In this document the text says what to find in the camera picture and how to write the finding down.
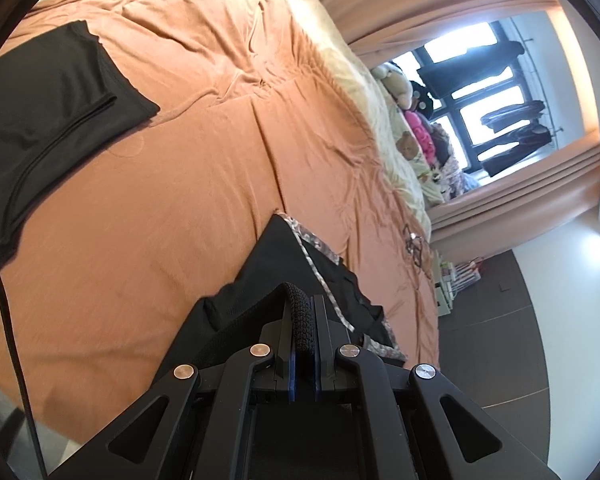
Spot orange bed sheet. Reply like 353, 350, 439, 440
0, 0, 441, 431

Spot peach curtain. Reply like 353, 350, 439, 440
427, 130, 600, 263
307, 0, 568, 58

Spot black cable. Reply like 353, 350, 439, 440
0, 237, 48, 480

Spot floral patterned cloth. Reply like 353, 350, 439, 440
430, 125, 473, 202

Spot black plush toy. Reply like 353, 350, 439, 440
410, 80, 437, 121

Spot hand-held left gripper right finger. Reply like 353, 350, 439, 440
312, 295, 561, 480

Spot striped gift bag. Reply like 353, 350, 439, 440
450, 256, 487, 295

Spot beige plush toy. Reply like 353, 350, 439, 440
372, 60, 413, 111

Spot folded black garment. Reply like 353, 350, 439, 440
0, 20, 161, 293

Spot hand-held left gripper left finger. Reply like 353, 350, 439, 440
45, 295, 297, 480

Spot brown teddy bear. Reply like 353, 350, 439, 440
397, 132, 421, 159

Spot dark hanging garment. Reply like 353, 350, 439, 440
482, 127, 556, 177
420, 40, 527, 96
480, 100, 547, 134

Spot thin black cord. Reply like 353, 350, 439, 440
402, 225, 433, 278

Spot pink plush toy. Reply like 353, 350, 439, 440
405, 110, 438, 161

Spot black shorts with camouflage trim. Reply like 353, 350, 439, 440
152, 212, 411, 391

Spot window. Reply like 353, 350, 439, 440
407, 17, 566, 178

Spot white rack on floor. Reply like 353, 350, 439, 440
432, 260, 457, 319

